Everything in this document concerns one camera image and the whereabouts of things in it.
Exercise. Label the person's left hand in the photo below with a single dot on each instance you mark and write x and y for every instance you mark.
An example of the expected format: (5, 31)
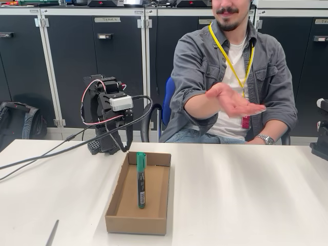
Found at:
(251, 141)

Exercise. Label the idle black robot arm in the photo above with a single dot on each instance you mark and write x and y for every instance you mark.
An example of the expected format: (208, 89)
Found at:
(320, 151)

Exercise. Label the man in grey shirt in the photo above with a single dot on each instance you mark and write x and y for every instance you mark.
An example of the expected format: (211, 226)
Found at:
(194, 64)

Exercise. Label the grey tape label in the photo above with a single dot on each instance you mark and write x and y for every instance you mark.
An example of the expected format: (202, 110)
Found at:
(107, 19)
(322, 21)
(205, 22)

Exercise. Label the person's bearded head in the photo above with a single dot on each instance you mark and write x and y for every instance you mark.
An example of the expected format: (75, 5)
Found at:
(230, 18)

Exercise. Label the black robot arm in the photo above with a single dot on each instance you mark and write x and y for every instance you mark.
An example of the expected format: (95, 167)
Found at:
(102, 147)

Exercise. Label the grey cabinet hinge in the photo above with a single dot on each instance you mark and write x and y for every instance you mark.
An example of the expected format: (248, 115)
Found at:
(144, 23)
(258, 24)
(59, 122)
(42, 22)

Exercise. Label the person's right hand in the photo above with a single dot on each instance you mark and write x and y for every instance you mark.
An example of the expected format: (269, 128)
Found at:
(235, 105)

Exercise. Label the person's right forearm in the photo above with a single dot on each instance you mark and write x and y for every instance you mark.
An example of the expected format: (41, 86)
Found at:
(202, 105)

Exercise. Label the pink id badge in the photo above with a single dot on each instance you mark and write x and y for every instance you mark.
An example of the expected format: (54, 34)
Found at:
(245, 123)

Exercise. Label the silver device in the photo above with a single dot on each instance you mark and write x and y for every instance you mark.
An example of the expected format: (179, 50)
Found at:
(133, 3)

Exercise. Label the dark grey backpack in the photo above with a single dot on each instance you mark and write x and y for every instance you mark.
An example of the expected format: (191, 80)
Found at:
(15, 123)

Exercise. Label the brown cardboard box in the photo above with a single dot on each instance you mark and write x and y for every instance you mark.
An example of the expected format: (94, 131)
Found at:
(135, 226)

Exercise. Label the black case red triangle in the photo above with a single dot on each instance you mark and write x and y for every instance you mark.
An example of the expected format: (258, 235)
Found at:
(194, 3)
(105, 3)

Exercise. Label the green black marker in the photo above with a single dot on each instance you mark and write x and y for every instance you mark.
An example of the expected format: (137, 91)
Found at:
(141, 179)

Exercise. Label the green crate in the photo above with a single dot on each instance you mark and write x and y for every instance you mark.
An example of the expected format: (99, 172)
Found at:
(38, 2)

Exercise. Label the white t-shirt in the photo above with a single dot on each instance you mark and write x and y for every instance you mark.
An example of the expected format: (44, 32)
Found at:
(237, 59)

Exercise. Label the silver wristwatch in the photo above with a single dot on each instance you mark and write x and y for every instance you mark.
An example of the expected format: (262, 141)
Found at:
(269, 140)

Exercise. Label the red orange tool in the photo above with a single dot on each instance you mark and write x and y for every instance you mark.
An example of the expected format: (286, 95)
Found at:
(9, 3)

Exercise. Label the person's left forearm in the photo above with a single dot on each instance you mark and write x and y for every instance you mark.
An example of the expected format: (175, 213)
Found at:
(277, 137)

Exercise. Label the blue jeans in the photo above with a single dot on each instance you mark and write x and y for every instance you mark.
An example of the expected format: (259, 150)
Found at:
(189, 135)

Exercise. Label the grey stick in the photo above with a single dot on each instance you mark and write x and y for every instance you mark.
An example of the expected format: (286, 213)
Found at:
(52, 234)

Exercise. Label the white camera box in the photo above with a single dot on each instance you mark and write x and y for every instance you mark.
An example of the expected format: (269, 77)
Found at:
(121, 103)

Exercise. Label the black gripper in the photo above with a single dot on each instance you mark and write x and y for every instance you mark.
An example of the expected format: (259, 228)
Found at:
(116, 118)

